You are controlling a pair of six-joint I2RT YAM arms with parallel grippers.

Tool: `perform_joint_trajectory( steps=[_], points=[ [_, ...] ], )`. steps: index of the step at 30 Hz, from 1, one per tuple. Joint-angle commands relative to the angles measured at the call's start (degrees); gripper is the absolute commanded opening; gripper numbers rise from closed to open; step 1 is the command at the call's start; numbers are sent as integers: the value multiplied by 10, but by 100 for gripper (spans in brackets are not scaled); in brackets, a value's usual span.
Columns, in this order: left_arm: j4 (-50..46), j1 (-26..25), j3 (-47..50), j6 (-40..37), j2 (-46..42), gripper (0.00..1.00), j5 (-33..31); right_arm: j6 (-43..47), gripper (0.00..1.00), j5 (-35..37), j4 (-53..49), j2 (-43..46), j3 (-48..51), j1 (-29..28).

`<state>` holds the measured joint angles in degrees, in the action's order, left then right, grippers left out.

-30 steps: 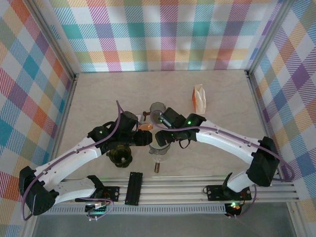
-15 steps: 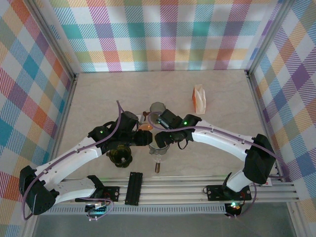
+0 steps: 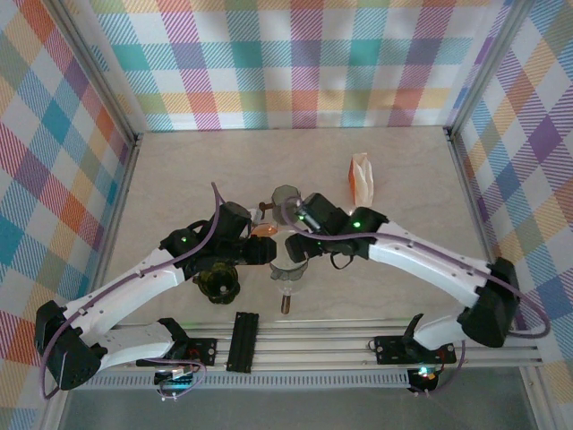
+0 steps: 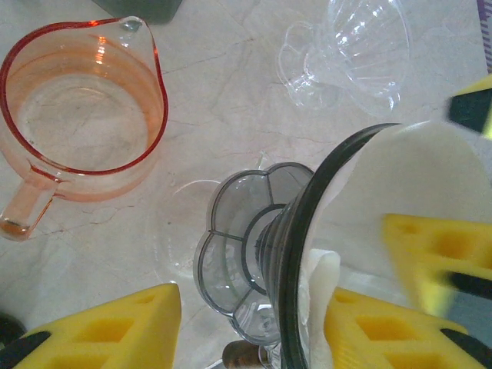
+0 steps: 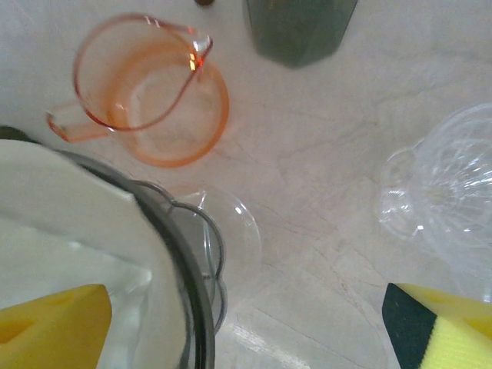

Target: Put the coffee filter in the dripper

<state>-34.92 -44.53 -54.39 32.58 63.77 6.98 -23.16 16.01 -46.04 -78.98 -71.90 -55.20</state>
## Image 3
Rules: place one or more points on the orange glass pitcher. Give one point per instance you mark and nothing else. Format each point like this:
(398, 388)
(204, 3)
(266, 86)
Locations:
(265, 229)

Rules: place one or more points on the orange white filter packet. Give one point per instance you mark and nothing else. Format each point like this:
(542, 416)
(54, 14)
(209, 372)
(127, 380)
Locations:
(361, 183)

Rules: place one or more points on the olive green coffee dripper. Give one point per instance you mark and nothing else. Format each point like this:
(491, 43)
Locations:
(219, 289)

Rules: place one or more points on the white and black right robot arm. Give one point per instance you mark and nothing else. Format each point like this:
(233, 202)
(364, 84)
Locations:
(425, 260)

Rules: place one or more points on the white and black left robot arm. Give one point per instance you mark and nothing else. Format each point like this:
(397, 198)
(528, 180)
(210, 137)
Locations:
(134, 286)

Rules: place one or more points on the black controller board green light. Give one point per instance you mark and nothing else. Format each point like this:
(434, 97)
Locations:
(425, 378)
(174, 380)

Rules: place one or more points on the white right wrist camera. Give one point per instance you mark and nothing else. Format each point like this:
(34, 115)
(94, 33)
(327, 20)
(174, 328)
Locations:
(299, 205)

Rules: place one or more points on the black rail bracket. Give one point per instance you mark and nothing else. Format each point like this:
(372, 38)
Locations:
(242, 342)

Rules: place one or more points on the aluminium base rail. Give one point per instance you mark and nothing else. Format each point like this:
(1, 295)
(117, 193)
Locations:
(313, 345)

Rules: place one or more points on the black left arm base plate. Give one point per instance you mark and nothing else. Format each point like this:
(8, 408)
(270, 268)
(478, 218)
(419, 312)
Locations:
(203, 349)

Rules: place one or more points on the aluminium side rail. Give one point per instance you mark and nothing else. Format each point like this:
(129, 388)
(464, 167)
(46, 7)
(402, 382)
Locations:
(127, 179)
(465, 179)

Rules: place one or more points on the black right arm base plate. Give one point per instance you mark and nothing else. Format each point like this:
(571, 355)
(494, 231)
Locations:
(389, 351)

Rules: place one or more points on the aluminium frame post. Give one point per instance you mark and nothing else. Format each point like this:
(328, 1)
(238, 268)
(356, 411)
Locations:
(485, 67)
(95, 71)

